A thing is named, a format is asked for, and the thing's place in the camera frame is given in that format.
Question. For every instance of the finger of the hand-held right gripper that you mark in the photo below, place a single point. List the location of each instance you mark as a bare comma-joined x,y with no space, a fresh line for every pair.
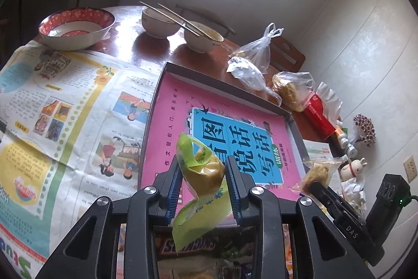
333,200

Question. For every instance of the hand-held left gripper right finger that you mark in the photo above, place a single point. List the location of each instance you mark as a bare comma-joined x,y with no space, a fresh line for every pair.
233,194

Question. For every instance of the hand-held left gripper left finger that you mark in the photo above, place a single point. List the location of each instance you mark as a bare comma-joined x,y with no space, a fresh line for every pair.
173,197

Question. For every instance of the green snack packet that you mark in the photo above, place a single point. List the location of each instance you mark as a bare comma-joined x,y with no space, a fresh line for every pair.
196,213

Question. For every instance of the clear packet of floss cake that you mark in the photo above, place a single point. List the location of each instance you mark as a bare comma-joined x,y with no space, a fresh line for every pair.
318,172

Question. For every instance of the plastic bag of fried snacks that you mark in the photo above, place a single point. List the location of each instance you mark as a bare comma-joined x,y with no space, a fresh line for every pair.
292,91

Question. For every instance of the white rabbit figurine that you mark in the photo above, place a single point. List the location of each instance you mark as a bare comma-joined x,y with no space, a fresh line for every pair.
352,169

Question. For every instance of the printed paper sheet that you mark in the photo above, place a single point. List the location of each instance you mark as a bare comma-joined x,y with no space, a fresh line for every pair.
318,150

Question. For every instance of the brown chocolate bar packet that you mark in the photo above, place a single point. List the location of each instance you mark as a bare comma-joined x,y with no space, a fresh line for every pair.
202,244

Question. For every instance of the small white bottles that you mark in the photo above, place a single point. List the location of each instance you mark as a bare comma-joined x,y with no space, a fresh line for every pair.
346,141

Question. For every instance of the red cylindrical packet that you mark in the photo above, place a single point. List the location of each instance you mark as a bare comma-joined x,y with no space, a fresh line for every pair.
318,118

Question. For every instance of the white plastic bag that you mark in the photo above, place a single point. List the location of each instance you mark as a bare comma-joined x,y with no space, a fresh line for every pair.
329,99

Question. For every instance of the crumpled clear plastic bag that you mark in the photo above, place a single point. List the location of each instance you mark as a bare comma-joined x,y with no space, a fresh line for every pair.
249,78

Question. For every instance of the colourful newspaper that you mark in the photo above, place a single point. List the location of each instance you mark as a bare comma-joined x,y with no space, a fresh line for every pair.
81,102

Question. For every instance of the tall clear plastic bag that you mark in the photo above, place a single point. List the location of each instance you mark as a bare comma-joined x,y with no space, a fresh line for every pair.
258,50

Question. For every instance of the brown wooden chair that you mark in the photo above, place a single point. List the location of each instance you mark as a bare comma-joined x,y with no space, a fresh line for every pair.
289,55

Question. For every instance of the white ceramic bowl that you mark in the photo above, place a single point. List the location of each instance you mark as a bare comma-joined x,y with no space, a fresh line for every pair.
158,29
202,43

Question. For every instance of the dark wooden chair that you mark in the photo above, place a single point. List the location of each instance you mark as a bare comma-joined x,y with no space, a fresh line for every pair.
212,17

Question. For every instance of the red patterned bowl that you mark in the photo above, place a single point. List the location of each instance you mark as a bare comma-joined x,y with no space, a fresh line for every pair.
76,37

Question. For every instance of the wall socket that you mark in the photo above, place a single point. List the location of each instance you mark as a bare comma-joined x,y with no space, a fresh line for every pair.
411,169

